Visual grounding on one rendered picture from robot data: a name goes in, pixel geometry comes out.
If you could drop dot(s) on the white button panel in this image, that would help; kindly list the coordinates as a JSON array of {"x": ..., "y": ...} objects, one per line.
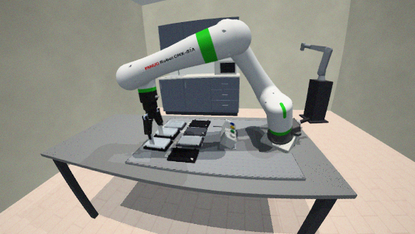
[{"x": 228, "y": 135}]

